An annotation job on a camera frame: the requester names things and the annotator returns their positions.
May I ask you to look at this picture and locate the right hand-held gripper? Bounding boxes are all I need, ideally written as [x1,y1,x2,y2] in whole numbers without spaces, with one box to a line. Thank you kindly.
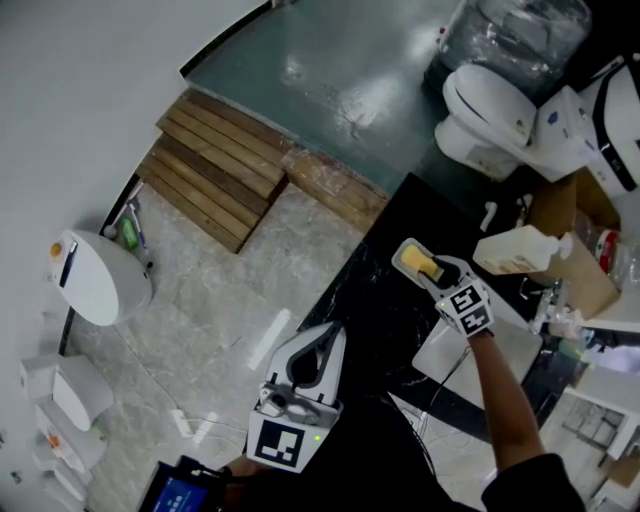
[415,255,494,339]

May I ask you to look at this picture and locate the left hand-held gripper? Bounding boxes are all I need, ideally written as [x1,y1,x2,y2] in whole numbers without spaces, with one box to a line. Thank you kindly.
[247,322,346,475]

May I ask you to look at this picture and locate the yellow soap bar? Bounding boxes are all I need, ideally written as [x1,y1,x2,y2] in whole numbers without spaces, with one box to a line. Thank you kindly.
[400,243,436,276]

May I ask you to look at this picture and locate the clear plastic soap dish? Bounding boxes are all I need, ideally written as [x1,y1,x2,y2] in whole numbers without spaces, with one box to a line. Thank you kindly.
[391,237,446,284]

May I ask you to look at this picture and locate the person's right forearm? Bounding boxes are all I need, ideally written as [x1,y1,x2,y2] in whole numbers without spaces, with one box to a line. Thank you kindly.
[467,329,546,474]

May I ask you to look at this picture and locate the person's left forearm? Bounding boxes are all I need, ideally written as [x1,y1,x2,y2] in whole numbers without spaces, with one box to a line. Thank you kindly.
[222,459,261,481]

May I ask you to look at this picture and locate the large white orange-label bottle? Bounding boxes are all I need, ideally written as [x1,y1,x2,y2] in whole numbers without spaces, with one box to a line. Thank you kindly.
[472,224,574,276]

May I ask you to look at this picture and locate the black marble washstand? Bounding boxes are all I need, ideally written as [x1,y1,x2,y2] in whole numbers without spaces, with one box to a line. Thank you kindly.
[297,172,621,444]

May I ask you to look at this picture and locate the white rectangular sink basin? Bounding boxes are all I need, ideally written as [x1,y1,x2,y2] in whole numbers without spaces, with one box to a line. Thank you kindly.
[410,314,544,386]

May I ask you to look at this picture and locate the chrome faucet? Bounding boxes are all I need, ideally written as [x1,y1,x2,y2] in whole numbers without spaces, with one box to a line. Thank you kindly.
[519,279,581,336]

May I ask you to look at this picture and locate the person's black clothing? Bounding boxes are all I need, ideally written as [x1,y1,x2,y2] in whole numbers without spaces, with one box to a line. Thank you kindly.
[219,394,586,512]

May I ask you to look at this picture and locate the white power strip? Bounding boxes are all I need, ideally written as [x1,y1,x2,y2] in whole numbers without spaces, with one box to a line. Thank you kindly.
[169,408,194,437]

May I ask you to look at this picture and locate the brown cardboard box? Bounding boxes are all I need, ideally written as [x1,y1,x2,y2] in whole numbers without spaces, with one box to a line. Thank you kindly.
[527,167,624,321]

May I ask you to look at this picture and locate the worn wooden threshold board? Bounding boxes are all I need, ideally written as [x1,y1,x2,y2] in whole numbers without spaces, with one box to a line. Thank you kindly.
[279,144,391,234]

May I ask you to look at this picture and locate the clear plastic bottle red cap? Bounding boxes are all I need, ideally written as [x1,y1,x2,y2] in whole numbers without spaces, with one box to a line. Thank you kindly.
[574,214,640,291]

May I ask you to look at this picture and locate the black device with blue screen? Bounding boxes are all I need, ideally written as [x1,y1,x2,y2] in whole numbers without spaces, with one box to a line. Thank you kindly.
[142,454,231,512]

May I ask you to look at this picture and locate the white toilet with tank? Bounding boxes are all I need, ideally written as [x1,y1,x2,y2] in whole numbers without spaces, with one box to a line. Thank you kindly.
[433,62,601,184]

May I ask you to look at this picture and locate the wooden slatted step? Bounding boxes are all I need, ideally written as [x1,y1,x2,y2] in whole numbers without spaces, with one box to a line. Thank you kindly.
[135,88,290,255]

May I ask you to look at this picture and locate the white and black appliance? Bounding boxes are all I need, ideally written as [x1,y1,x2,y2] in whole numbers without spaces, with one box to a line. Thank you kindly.
[574,54,640,196]

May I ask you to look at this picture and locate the green brush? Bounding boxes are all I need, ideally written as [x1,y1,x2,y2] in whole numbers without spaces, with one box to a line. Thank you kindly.
[119,217,142,247]

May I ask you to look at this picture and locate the white round lidded bin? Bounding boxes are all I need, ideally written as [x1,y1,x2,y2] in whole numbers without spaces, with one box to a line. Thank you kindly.
[49,228,155,327]

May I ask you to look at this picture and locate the plastic-wrapped barrel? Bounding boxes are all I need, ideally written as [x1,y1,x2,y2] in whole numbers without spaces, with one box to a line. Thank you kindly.
[424,0,594,104]

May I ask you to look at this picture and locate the thin black cable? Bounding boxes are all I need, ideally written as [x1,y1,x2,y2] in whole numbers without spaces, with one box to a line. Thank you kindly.
[429,344,474,416]

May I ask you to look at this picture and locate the white cable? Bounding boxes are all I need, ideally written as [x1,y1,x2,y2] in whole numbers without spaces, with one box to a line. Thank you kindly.
[189,419,251,436]

